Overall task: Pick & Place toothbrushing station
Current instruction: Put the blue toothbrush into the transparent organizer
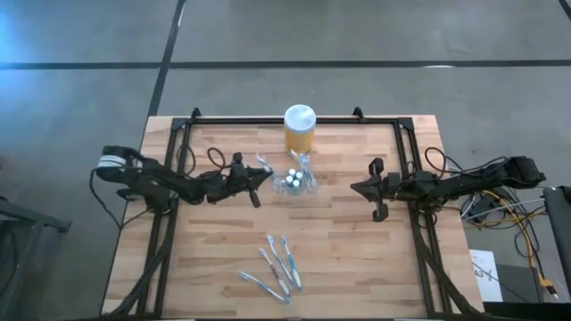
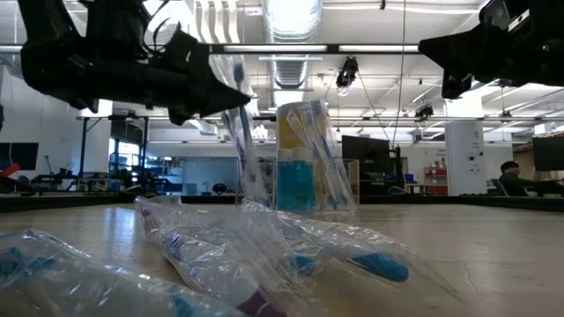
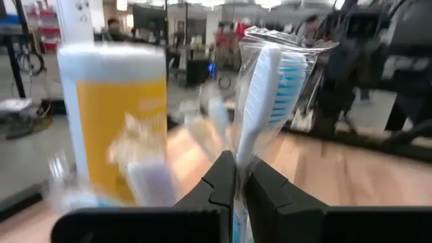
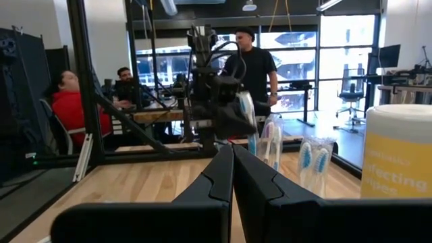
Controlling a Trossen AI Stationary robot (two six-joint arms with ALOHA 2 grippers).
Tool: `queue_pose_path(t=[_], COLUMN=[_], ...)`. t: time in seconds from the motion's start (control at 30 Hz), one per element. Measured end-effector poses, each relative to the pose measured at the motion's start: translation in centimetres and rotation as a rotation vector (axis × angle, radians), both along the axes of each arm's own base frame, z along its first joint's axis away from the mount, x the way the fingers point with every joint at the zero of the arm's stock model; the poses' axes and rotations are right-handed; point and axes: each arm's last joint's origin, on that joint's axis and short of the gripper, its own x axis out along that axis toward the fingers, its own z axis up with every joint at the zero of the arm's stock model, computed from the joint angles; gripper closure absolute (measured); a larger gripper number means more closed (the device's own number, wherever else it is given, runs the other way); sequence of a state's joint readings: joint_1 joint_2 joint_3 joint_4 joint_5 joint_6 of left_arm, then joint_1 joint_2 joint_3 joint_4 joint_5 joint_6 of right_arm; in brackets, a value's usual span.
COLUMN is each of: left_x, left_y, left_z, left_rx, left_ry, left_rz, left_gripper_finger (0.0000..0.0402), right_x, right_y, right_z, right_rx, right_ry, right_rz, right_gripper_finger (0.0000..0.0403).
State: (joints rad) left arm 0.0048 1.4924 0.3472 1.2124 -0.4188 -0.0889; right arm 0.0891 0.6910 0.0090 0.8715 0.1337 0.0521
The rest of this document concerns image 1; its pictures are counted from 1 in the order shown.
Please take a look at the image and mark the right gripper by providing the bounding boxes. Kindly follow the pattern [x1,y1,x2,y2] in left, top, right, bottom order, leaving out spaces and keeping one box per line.
[351,157,402,223]

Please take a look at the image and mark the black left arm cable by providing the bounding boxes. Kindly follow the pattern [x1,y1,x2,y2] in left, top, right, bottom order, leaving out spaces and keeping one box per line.
[88,144,228,228]

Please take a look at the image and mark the clear acrylic organizer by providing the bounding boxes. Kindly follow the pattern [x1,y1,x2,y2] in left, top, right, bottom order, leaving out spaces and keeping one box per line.
[269,165,319,196]

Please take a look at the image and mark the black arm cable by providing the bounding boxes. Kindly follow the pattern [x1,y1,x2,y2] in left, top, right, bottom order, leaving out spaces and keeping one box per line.
[88,144,228,228]
[422,145,509,180]

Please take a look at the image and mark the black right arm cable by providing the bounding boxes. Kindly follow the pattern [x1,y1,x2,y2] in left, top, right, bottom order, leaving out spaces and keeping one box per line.
[422,145,509,180]

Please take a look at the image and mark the white floor cable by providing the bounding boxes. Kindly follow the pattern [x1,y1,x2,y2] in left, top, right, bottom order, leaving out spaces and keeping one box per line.
[463,198,545,222]

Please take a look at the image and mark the dark metal table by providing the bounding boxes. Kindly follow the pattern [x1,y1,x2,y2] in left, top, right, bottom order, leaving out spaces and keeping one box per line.
[0,194,72,321]

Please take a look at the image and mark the dark grey cart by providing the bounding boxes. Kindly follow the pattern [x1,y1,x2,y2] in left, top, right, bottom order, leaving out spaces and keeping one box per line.
[542,185,571,286]

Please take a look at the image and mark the white paper sheet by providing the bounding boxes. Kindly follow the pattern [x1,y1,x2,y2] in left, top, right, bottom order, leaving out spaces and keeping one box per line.
[468,248,504,303]

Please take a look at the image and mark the black power brick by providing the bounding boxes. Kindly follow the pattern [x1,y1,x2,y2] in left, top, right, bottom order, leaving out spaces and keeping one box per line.
[470,193,496,215]

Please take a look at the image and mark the black metal rig frame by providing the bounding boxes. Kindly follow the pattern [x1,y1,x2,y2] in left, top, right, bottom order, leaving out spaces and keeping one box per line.
[100,105,487,320]

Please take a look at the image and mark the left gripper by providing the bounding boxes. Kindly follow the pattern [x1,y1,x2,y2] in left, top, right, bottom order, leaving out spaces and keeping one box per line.
[205,152,274,209]

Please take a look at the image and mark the yellow floor cable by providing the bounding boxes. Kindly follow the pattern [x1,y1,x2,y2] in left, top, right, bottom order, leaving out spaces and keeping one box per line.
[470,187,559,298]

